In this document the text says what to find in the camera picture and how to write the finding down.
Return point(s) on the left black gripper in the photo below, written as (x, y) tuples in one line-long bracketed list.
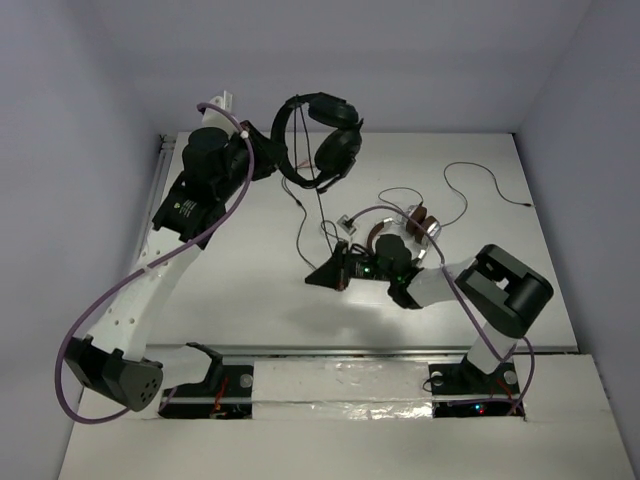
[(261, 151)]

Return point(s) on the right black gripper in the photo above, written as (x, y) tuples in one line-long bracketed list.
[(334, 274)]

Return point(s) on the black headphones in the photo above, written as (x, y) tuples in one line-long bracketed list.
[(336, 155)]

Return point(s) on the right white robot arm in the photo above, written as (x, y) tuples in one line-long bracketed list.
[(502, 296)]

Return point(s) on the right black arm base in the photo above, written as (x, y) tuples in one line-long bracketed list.
[(460, 390)]

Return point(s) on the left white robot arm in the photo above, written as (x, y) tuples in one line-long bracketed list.
[(106, 347)]

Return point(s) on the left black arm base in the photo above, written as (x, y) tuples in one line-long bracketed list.
[(197, 384)]

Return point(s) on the brown headphones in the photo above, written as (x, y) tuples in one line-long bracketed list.
[(417, 223)]

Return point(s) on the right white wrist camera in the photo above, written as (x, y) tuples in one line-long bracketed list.
[(348, 225)]

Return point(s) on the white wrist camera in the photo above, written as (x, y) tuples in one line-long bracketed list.
[(348, 225), (217, 117)]

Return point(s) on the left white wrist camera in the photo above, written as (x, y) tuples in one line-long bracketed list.
[(217, 117)]

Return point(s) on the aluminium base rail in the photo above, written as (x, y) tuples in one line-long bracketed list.
[(302, 351)]

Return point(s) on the left aluminium side rail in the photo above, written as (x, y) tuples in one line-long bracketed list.
[(163, 161)]

